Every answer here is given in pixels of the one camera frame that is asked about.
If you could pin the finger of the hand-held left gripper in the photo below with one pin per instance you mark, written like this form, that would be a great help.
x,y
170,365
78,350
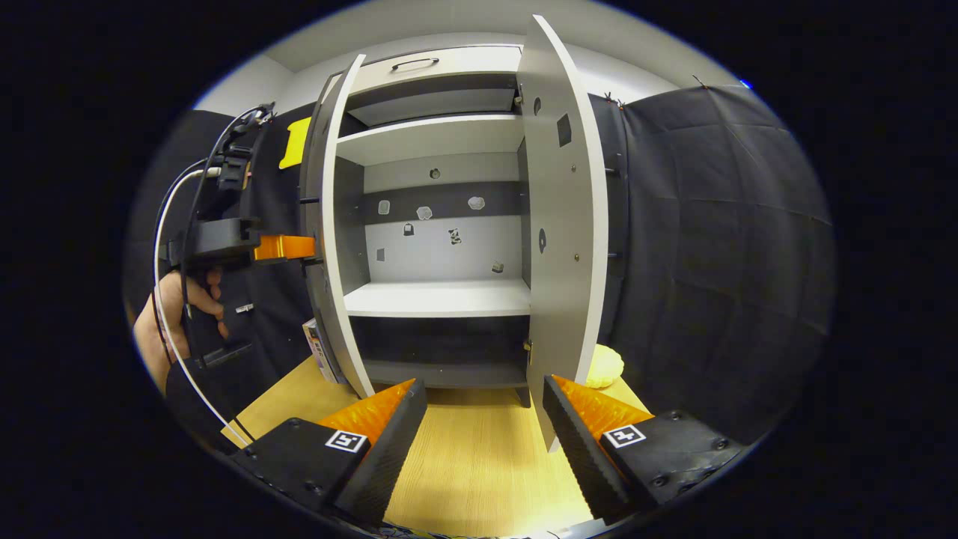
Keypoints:
x,y
284,247

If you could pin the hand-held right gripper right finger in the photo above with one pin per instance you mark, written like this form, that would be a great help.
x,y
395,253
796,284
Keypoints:
x,y
584,457

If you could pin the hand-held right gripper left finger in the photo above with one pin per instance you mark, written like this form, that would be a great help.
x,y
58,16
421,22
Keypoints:
x,y
389,449

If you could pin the beige cabinet door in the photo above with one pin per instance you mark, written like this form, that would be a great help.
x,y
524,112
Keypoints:
x,y
561,224
338,299

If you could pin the beige double-door shoe cabinet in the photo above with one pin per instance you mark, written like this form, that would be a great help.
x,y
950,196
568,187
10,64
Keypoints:
x,y
438,299

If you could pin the yellow bumpy object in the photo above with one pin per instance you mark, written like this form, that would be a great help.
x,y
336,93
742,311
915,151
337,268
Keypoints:
x,y
606,367

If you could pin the pale cover book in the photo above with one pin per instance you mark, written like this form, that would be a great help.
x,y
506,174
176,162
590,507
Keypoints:
x,y
318,352

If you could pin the black backdrop cloth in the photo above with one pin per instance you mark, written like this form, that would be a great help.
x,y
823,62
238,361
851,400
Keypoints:
x,y
711,262

